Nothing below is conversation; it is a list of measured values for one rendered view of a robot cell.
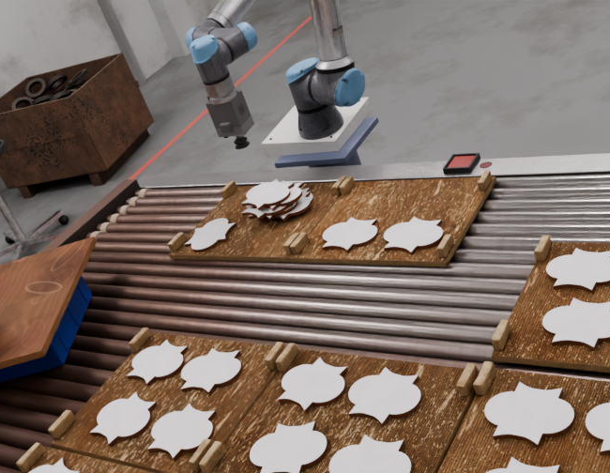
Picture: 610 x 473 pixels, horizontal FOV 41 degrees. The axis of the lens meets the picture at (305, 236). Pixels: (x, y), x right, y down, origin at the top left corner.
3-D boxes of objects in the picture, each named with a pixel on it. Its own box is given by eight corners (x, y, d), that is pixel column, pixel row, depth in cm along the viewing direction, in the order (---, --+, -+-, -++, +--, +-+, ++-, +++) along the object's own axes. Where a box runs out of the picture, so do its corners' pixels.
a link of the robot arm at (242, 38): (227, 19, 224) (199, 38, 219) (254, 20, 217) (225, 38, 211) (236, 45, 229) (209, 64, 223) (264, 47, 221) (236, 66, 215)
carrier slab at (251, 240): (236, 190, 247) (235, 186, 246) (353, 186, 224) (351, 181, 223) (170, 259, 223) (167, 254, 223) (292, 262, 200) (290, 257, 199)
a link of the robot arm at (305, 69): (312, 90, 269) (299, 53, 262) (342, 94, 260) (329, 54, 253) (287, 108, 263) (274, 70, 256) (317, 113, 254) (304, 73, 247)
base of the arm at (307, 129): (311, 117, 276) (301, 91, 271) (350, 114, 269) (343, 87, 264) (292, 141, 266) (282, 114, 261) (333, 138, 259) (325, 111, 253)
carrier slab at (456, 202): (354, 186, 223) (352, 181, 223) (496, 181, 200) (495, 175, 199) (292, 263, 200) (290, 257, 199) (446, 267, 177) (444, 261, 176)
